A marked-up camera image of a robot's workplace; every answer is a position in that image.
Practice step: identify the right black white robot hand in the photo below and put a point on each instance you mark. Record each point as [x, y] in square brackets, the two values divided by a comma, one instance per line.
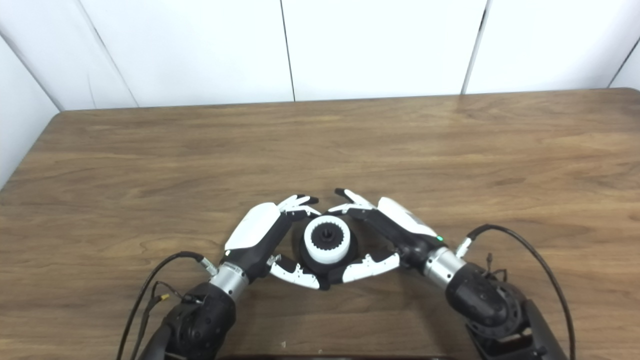
[407, 230]

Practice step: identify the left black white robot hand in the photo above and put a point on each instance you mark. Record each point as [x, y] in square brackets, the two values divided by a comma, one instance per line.
[255, 230]

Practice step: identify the round black plastic part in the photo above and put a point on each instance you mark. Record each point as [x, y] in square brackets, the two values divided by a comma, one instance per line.
[325, 270]

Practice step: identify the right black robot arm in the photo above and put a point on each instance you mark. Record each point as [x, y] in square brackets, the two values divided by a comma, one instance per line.
[480, 300]

